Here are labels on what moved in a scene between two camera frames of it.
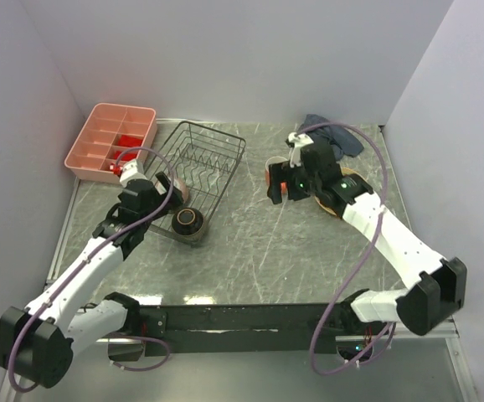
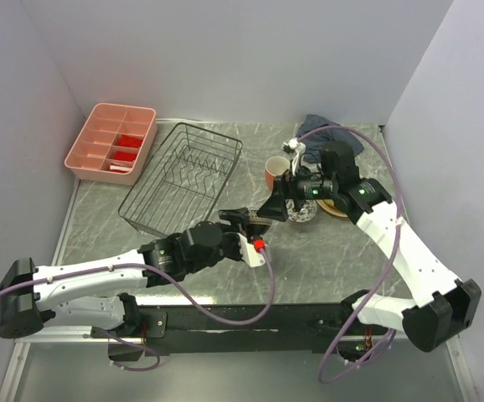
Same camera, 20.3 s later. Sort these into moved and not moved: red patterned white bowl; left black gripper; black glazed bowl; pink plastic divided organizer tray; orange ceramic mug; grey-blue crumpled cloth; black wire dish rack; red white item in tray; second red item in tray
Moved: left black gripper; black glazed bowl; red patterned white bowl
Not moved: orange ceramic mug; second red item in tray; grey-blue crumpled cloth; red white item in tray; pink plastic divided organizer tray; black wire dish rack
